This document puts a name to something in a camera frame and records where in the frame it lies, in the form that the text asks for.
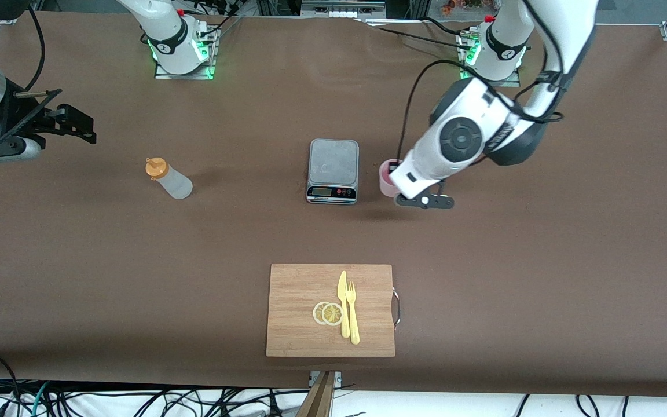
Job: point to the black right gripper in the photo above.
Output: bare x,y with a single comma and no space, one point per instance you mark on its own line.
19,113

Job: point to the pink plastic cup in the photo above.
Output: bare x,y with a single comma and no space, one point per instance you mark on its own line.
384,179

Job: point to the clear sauce bottle orange cap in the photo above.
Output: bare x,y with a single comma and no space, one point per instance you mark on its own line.
174,182

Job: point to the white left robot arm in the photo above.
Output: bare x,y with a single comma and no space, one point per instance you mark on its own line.
426,162

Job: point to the silver digital kitchen scale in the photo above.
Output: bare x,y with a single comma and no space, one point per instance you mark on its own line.
333,168

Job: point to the yellow plastic knife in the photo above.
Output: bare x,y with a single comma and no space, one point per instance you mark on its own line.
342,289

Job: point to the lemon slice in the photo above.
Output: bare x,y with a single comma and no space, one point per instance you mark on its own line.
332,314
316,313

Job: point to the brown table cover sheet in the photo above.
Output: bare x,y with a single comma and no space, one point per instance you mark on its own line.
484,301

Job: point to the white power strip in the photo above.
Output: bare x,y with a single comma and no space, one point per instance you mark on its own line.
342,10

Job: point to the yellow plastic fork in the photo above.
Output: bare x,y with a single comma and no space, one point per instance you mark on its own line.
355,330

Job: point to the wooden cutting board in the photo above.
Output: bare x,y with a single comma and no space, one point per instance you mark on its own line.
299,313

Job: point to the wooden beam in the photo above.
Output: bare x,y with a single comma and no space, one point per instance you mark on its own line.
319,399

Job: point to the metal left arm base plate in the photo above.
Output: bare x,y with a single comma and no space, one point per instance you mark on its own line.
501,83

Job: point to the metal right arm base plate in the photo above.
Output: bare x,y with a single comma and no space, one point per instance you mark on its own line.
194,76

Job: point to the small metal bracket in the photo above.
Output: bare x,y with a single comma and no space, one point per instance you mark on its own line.
338,377

